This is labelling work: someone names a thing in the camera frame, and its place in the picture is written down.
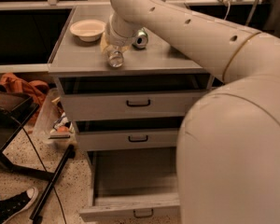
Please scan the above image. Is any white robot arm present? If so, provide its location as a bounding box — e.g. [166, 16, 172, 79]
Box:
[106, 0, 280, 224]

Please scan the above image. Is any silver blue redbull can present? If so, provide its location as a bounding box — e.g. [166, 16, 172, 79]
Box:
[105, 45, 124, 68]

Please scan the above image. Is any white paper bowl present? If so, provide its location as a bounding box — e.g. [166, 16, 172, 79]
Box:
[70, 20, 105, 42]

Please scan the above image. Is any grey drawer cabinet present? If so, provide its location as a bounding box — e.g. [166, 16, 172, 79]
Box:
[48, 3, 215, 161]

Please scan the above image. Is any black stand with cable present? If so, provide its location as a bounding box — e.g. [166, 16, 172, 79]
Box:
[0, 92, 75, 224]

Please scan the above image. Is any grey middle drawer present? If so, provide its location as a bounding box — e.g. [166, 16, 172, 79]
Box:
[76, 116, 183, 151]

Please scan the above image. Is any clear plastic bag of items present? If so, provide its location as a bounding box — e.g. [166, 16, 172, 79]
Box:
[33, 88, 77, 148]

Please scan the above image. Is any green soda can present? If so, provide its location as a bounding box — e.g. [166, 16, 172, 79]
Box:
[133, 28, 148, 49]

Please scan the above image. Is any metal tripod pole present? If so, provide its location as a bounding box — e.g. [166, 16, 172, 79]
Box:
[245, 0, 268, 27]

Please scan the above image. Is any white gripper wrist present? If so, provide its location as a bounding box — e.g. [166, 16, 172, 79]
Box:
[100, 13, 140, 54]

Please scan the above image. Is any grey drawer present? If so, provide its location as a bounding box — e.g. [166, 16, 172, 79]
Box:
[76, 116, 183, 151]
[80, 147, 180, 222]
[60, 74, 210, 121]

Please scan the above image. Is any black white sneaker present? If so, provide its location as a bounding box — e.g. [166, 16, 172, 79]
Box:
[0, 187, 39, 224]

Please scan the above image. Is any grey top drawer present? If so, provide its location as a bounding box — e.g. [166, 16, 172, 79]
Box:
[60, 74, 210, 121]

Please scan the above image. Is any orange jacket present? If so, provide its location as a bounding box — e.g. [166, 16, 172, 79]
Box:
[0, 73, 49, 124]

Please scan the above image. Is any grey bottom drawer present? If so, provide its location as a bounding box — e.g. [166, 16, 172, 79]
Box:
[80, 147, 180, 222]

